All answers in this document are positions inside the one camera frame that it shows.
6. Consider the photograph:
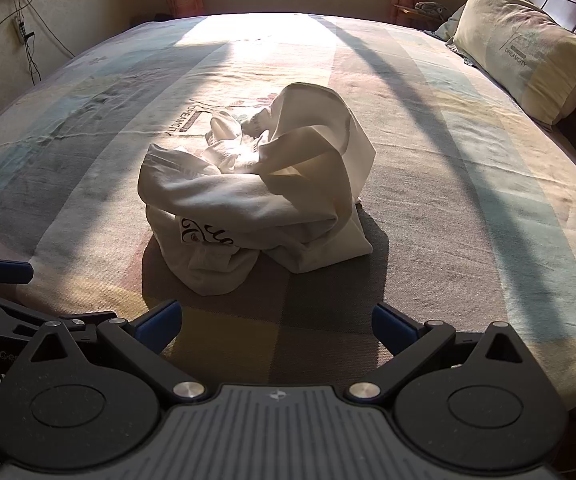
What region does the black wall cable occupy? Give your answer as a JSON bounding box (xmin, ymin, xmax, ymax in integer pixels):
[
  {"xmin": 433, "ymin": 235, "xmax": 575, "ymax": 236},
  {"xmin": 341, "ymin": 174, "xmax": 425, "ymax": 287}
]
[
  {"xmin": 15, "ymin": 0, "xmax": 41, "ymax": 86},
  {"xmin": 18, "ymin": 0, "xmax": 76, "ymax": 61}
]

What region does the white printed long-sleeve shirt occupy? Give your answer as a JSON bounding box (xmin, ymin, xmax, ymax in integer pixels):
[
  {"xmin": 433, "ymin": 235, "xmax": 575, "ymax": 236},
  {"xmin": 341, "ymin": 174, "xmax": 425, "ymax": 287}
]
[{"xmin": 138, "ymin": 82, "xmax": 376, "ymax": 296}]

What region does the cream printed pillow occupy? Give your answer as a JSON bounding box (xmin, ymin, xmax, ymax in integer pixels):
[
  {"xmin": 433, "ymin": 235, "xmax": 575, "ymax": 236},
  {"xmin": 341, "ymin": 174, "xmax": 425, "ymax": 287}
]
[{"xmin": 448, "ymin": 0, "xmax": 576, "ymax": 126}]

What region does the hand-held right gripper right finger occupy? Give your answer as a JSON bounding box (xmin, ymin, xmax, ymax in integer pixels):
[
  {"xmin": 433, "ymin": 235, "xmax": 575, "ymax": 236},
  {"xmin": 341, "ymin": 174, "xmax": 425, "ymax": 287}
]
[{"xmin": 345, "ymin": 302, "xmax": 523, "ymax": 406}]

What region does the wooden nightstand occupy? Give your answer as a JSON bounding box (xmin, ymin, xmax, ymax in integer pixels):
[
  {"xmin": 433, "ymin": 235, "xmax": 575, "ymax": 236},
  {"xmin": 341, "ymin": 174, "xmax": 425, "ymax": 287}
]
[{"xmin": 393, "ymin": 4, "xmax": 448, "ymax": 33}]

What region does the pastel checked bed sheet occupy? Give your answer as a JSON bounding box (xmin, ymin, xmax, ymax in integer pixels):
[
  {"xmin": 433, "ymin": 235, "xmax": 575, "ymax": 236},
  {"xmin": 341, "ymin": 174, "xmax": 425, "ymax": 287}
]
[{"xmin": 0, "ymin": 12, "xmax": 576, "ymax": 411}]

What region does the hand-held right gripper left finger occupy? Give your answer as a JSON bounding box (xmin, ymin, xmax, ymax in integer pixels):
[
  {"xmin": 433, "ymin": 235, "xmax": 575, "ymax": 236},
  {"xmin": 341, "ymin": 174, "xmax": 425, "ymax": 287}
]
[{"xmin": 30, "ymin": 300, "xmax": 209, "ymax": 406}]

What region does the blue-grey pillow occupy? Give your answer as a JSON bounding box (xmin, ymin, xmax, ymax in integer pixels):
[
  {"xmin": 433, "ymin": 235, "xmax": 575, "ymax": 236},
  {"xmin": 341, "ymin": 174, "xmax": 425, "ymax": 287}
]
[{"xmin": 435, "ymin": 5, "xmax": 474, "ymax": 68}]

